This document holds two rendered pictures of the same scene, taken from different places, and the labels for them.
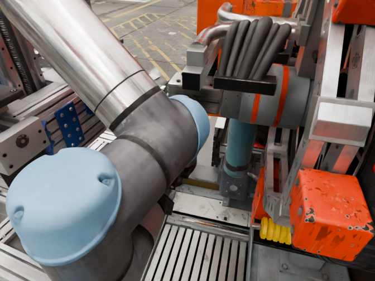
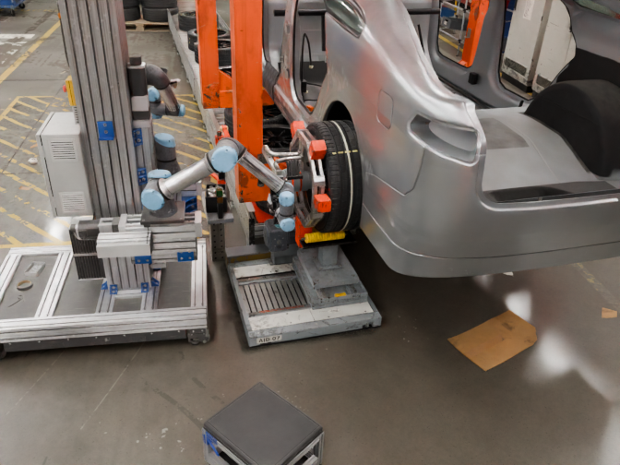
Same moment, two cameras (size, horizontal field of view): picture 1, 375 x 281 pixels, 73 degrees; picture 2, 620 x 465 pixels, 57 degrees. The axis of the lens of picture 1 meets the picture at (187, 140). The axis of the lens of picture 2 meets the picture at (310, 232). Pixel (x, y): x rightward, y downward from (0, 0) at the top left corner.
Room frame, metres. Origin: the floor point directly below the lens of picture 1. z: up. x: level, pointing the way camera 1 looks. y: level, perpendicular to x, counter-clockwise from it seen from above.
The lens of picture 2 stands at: (-2.11, 1.35, 2.31)
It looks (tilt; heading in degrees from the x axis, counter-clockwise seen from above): 31 degrees down; 328
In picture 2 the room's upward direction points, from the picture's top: 3 degrees clockwise
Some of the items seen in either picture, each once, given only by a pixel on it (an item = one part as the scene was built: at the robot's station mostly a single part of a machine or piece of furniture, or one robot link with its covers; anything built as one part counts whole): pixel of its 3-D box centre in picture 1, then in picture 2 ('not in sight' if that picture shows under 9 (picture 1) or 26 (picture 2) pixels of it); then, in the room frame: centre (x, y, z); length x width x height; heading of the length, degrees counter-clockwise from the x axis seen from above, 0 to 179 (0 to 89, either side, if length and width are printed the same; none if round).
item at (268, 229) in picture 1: (308, 237); (324, 236); (0.37, -0.32, 0.51); 0.29 x 0.06 x 0.06; 75
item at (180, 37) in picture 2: not in sight; (197, 29); (7.62, -2.31, 0.20); 6.82 x 0.86 x 0.39; 165
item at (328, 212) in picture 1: (323, 211); (322, 203); (0.21, -0.18, 0.85); 0.09 x 0.08 x 0.07; 165
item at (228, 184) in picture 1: (264, 188); (295, 240); (0.77, -0.35, 0.26); 0.42 x 0.18 x 0.35; 75
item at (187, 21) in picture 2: not in sight; (198, 20); (7.39, -2.25, 0.39); 0.66 x 0.66 x 0.24
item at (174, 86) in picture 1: (196, 92); not in sight; (0.40, -0.02, 0.93); 0.09 x 0.05 x 0.05; 75
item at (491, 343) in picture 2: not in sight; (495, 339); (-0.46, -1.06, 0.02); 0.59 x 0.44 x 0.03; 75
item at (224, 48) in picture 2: not in sight; (219, 52); (5.31, -1.73, 0.39); 0.66 x 0.66 x 0.24
